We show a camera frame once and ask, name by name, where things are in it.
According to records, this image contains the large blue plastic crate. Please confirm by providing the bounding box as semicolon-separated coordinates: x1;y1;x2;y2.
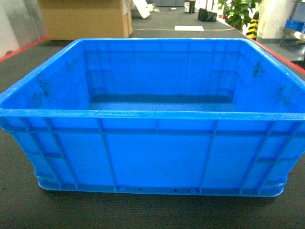
0;38;305;197

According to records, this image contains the black box on floor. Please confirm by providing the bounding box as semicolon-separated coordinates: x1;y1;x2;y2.
197;8;217;22

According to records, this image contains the large cardboard box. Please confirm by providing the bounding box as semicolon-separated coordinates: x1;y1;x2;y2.
38;0;132;41

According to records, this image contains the yellow black striped bollard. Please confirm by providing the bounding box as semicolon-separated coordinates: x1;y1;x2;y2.
246;11;259;41

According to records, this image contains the green potted plant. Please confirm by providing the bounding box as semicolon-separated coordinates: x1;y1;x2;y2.
217;0;262;31

